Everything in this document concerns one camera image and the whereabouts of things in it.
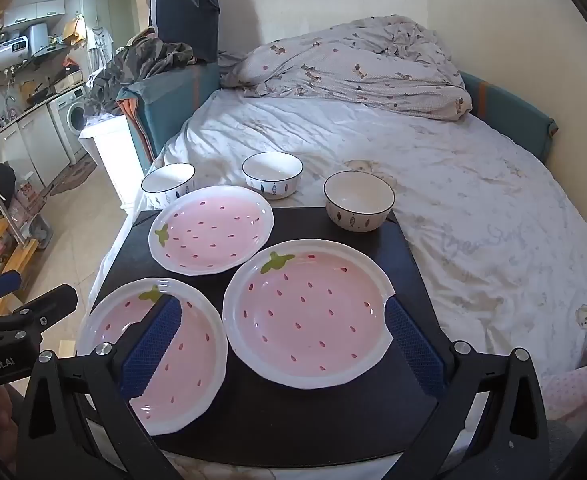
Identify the white hanging shirt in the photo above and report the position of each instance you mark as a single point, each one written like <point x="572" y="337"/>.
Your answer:
<point x="99" y="45"/>

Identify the white printed bed sheet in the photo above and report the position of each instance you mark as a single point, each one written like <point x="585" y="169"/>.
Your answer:
<point x="473" y="210"/>

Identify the grey bin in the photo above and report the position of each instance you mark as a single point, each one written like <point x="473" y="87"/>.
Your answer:
<point x="40" y="232"/>

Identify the patterned floor rug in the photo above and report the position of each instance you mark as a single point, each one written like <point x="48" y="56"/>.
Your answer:
<point x="73" y="172"/>

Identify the white water heater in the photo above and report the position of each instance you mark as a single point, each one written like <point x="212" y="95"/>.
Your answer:
<point x="8" y="52"/>

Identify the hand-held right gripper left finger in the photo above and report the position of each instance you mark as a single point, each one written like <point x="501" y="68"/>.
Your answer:
<point x="151" y="347"/>

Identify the white washing machine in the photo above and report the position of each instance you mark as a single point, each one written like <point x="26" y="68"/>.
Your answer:
<point x="73" y="115"/>

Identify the dark blue cloth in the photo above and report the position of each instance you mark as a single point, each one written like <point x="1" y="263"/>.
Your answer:
<point x="183" y="10"/>

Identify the pink dotted blanket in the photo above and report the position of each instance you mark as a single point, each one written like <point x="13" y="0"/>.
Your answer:
<point x="573" y="390"/>

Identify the grey printed quilt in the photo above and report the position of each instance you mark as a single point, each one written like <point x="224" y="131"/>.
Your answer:
<point x="348" y="65"/>

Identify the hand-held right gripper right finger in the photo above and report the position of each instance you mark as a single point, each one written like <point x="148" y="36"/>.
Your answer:
<point x="416" y="347"/>

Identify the white cabinet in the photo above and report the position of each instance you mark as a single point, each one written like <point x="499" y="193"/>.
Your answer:
<point x="113" y="160"/>

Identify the pink strawberry plate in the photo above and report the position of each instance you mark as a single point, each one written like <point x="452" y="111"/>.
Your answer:
<point x="213" y="230"/>
<point x="196" y="360"/>
<point x="303" y="310"/>

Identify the camouflage cloth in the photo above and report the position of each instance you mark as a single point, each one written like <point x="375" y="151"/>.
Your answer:
<point x="143" y="60"/>

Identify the white kitchen cabinets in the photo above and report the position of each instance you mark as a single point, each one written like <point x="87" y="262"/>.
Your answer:
<point x="33" y="140"/>

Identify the white bowl with dark rim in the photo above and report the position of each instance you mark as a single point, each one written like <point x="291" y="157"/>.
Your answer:
<point x="168" y="182"/>
<point x="272" y="172"/>
<point x="358" y="200"/>

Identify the dark leather mat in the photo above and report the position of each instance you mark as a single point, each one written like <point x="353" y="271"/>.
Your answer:
<point x="323" y="415"/>

